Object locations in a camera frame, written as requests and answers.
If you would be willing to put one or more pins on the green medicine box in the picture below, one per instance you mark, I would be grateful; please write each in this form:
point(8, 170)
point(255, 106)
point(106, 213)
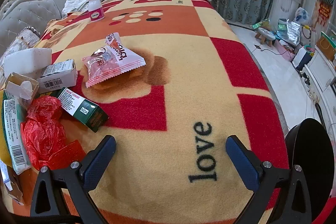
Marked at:
point(86, 113)

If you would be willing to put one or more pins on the brown paper bag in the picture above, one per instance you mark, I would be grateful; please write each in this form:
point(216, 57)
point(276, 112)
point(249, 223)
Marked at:
point(326, 48)

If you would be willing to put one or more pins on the red orange printed blanket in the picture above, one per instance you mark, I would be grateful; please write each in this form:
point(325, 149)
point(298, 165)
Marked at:
point(183, 69)

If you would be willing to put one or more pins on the white plastic bag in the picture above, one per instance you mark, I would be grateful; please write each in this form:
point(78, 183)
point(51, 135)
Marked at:
point(302, 15)

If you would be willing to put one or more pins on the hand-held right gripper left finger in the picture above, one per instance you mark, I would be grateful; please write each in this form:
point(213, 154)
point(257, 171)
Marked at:
point(101, 158)

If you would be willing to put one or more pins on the white foam block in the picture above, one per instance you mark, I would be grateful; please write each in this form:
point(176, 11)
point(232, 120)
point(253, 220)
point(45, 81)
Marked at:
point(26, 58)

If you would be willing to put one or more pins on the red plastic bag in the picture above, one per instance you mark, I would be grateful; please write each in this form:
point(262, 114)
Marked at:
point(42, 129)

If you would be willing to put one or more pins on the beige bolster cushion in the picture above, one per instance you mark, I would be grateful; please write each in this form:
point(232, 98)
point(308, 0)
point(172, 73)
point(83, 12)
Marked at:
point(15, 43)

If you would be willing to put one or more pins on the green shiny packet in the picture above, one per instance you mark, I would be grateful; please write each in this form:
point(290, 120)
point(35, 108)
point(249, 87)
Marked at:
point(261, 24)

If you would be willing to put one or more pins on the green gold foil packet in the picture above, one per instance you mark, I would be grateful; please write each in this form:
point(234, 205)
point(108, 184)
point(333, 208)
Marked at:
point(15, 134)

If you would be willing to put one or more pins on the open cardboard box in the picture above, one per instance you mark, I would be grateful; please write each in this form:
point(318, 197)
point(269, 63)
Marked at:
point(15, 79)

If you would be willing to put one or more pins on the white small appliance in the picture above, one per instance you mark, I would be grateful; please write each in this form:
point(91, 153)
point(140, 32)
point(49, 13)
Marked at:
point(303, 58)

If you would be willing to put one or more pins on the white cloth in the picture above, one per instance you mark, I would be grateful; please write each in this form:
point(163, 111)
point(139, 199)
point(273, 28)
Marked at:
point(76, 2)

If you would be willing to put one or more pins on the white pill bottle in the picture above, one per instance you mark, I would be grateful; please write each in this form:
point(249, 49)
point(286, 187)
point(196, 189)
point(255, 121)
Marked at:
point(95, 10)

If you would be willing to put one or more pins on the black trash bin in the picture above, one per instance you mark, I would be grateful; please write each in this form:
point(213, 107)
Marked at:
point(309, 145)

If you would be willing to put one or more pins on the small wooden stool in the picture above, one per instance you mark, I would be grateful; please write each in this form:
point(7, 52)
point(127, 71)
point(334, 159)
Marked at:
point(265, 33)

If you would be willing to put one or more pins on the red hanging decoration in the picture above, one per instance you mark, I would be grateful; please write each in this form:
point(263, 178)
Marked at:
point(324, 12)

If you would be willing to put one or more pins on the grey tufted sofa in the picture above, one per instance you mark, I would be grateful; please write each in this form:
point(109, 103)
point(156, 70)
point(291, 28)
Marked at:
point(21, 16)

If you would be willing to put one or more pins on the white power strip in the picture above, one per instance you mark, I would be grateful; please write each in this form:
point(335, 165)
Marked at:
point(313, 96)

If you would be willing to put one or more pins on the pink snack packet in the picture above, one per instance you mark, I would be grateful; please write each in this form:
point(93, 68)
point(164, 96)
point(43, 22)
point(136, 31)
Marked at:
point(99, 71)

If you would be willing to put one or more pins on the white TV cabinet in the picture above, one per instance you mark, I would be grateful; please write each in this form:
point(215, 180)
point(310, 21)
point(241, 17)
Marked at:
point(323, 71)

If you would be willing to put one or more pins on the silver foil bag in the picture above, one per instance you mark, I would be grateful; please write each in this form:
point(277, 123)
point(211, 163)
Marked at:
point(292, 31)

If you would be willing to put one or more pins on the white grey medicine box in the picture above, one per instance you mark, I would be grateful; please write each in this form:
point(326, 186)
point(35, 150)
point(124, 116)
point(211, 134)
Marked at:
point(56, 77)

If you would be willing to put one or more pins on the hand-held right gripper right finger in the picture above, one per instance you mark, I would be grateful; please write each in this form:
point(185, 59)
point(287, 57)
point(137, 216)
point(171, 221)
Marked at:
point(241, 161)

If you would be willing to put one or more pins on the white snack packet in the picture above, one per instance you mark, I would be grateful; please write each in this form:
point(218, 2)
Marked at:
point(126, 56)

